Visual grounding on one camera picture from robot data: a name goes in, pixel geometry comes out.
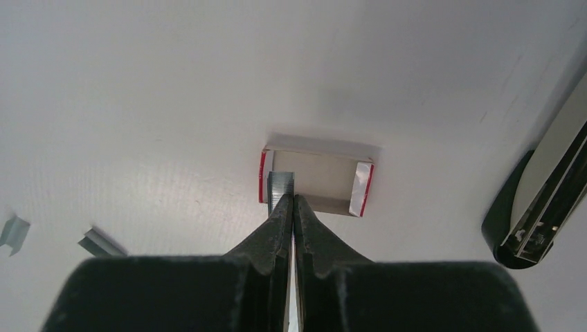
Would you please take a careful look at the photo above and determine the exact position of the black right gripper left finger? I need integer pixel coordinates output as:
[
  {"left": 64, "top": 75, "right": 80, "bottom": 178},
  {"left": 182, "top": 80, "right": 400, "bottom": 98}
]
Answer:
[{"left": 42, "top": 194, "right": 294, "bottom": 331}]

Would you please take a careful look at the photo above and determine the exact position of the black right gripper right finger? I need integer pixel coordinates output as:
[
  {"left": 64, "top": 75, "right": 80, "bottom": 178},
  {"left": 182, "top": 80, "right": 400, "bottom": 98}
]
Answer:
[{"left": 293, "top": 195, "right": 538, "bottom": 331}]

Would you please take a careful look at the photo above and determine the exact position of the staple box tray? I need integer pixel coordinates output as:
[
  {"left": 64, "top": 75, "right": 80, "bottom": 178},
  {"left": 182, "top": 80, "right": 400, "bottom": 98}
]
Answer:
[{"left": 258, "top": 146, "right": 375, "bottom": 218}]

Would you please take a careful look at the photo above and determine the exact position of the silver staple strip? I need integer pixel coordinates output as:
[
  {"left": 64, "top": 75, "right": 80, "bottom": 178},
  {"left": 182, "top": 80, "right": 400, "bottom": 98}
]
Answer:
[
  {"left": 1, "top": 215, "right": 30, "bottom": 256},
  {"left": 267, "top": 171, "right": 295, "bottom": 215},
  {"left": 78, "top": 227, "right": 128, "bottom": 257}
]

